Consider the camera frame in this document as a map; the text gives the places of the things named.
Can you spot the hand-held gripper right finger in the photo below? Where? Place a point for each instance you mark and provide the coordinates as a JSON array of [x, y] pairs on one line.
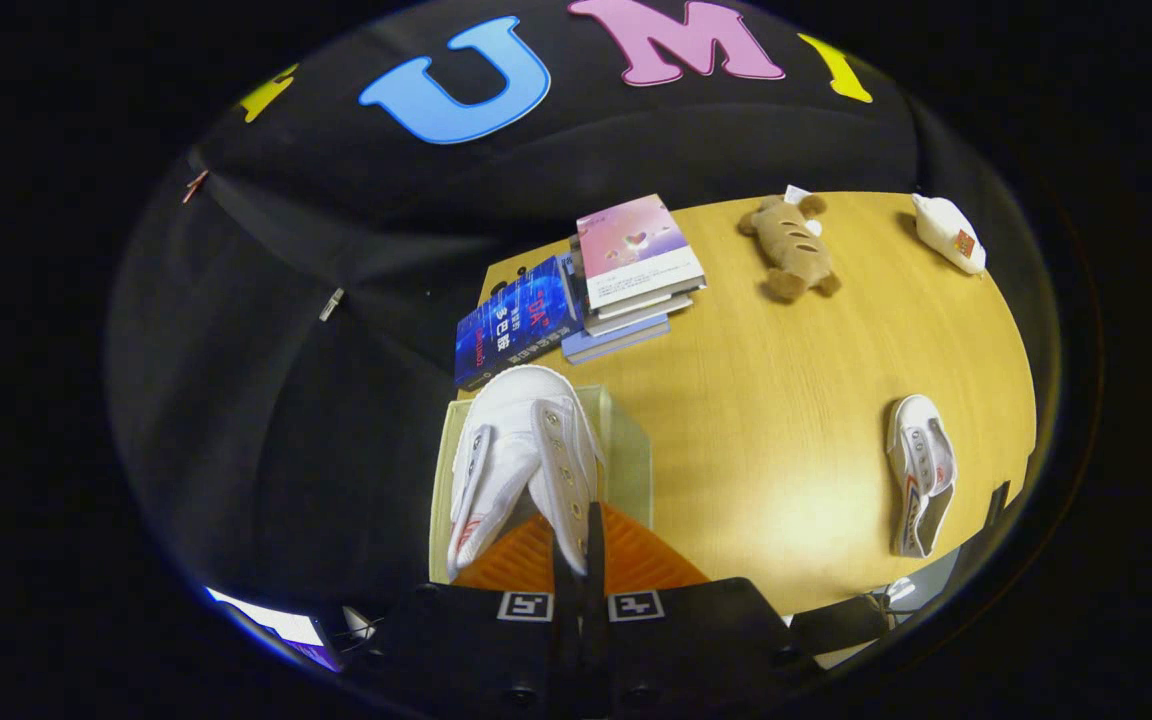
[[686, 640]]

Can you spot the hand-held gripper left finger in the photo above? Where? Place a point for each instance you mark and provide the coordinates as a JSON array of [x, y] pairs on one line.
[[476, 650]]

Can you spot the green fabric storage box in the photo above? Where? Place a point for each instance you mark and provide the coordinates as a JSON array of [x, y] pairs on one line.
[[626, 460]]

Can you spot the white canvas shoe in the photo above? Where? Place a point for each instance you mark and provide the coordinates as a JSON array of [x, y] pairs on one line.
[[521, 440], [921, 480]]

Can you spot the black rectangular block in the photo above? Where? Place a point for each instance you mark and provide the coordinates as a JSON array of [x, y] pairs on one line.
[[841, 625]]

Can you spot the computer monitor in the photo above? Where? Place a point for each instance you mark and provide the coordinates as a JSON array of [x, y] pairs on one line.
[[281, 625]]

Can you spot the black backdrop cloth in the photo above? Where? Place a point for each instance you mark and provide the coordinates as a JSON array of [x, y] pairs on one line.
[[286, 430]]

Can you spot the light blue book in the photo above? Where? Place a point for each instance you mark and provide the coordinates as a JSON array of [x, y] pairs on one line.
[[616, 342]]

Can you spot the dark blue book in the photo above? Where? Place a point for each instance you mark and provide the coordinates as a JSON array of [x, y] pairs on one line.
[[516, 320]]

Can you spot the white clothes clip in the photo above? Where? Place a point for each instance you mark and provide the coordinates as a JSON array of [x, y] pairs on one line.
[[331, 304]]

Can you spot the pink cover book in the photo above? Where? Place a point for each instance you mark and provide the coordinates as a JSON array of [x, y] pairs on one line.
[[636, 250]]

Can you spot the brown bread plush toy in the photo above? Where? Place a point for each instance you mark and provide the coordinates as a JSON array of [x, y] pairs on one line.
[[791, 250]]

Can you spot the white plush toy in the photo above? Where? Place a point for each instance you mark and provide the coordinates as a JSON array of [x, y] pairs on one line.
[[946, 235]]

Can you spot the pink clothes clip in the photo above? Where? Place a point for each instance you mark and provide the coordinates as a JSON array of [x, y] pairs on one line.
[[195, 185]]

